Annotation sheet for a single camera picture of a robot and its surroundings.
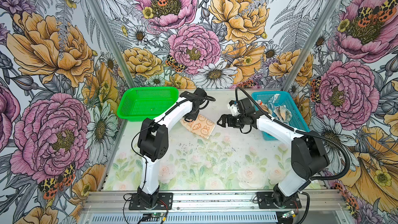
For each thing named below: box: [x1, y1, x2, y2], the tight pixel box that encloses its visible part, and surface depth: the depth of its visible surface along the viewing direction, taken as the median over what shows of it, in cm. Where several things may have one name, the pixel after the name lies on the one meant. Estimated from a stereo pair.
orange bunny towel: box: [179, 114, 216, 139], surface depth 101 cm
